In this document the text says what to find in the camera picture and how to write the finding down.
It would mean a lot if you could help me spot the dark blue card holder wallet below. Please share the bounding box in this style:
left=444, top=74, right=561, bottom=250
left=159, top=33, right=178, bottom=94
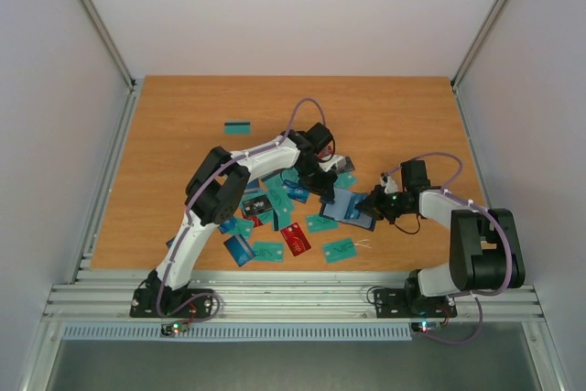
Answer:
left=320, top=188, right=376, bottom=231

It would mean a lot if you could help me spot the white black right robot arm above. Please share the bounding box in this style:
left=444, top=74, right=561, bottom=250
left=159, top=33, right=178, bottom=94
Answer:
left=356, top=158, right=526, bottom=316

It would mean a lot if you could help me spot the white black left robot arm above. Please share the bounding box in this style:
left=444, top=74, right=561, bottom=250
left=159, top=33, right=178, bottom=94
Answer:
left=144, top=123, right=337, bottom=318

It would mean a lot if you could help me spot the teal vip card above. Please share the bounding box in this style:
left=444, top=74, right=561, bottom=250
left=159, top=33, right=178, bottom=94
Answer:
left=322, top=238, right=357, bottom=264
left=306, top=214, right=338, bottom=234
left=253, top=241, right=285, bottom=263

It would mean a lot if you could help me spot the black VIP card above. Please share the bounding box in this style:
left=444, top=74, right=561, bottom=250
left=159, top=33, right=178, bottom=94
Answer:
left=242, top=194, right=273, bottom=216

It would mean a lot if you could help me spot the red card centre front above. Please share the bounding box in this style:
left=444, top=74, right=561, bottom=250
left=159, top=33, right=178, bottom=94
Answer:
left=280, top=223, right=311, bottom=256

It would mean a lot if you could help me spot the teal VIP card front right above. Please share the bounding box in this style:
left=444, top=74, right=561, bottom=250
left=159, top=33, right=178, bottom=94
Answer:
left=322, top=238, right=357, bottom=264

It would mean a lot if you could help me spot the teal card with magnetic stripe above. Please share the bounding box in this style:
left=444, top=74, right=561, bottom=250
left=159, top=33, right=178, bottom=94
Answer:
left=224, top=121, right=251, bottom=136

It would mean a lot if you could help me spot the blue striped card front left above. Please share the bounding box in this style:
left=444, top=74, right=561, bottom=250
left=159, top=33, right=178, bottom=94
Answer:
left=223, top=234, right=255, bottom=267

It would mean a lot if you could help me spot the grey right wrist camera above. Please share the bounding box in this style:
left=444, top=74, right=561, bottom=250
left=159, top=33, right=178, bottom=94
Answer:
left=380, top=173, right=399, bottom=194

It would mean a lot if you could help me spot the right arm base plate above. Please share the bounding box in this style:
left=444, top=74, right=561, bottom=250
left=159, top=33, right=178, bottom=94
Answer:
left=372, top=288, right=458, bottom=320

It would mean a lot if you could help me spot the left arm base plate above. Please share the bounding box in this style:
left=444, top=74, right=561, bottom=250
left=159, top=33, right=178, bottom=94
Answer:
left=129, top=288, right=214, bottom=320

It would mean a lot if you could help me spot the aluminium frame post left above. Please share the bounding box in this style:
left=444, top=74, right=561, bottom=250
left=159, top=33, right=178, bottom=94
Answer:
left=52, top=0, right=138, bottom=90

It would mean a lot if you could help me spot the aluminium frame post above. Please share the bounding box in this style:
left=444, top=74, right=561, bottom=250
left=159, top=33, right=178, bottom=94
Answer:
left=451, top=0, right=537, bottom=83
left=52, top=0, right=138, bottom=90

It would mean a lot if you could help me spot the aluminium frame post right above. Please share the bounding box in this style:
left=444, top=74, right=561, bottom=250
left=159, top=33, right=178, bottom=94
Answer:
left=451, top=0, right=537, bottom=83

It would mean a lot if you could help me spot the grey slotted cable duct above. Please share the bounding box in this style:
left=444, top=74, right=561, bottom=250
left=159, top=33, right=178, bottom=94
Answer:
left=62, top=322, right=412, bottom=342

